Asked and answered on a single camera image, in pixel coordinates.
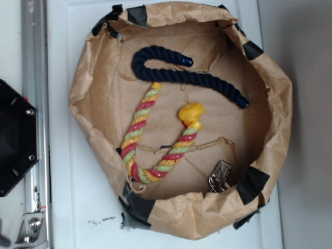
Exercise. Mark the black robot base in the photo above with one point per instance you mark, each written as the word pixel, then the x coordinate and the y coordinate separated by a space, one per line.
pixel 18 138

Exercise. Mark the brown paper bag bin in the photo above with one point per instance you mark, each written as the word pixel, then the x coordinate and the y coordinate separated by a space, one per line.
pixel 106 92

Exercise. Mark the yellow rubber duck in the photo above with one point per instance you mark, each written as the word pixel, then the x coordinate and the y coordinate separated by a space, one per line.
pixel 191 113

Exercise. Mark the aluminium rail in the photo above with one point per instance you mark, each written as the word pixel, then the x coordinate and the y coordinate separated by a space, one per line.
pixel 35 89

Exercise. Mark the metal corner bracket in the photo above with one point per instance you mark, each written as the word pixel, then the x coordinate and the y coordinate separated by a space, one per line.
pixel 33 231

